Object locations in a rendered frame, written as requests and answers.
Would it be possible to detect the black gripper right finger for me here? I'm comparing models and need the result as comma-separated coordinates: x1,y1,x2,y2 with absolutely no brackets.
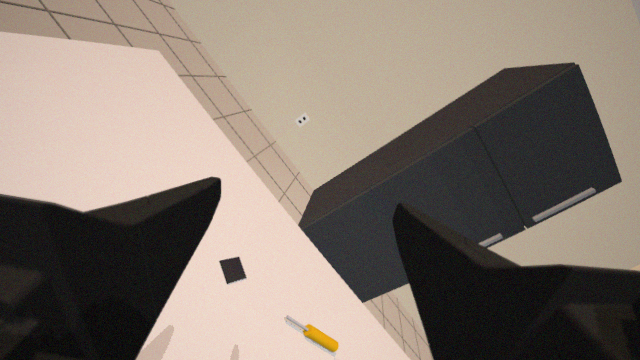
392,203,640,360

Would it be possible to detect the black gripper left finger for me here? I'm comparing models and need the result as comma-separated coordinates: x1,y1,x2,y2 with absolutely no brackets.
0,177,221,360

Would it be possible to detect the yellow-handled screwdriver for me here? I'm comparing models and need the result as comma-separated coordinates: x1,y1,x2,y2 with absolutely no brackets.
286,315,338,352

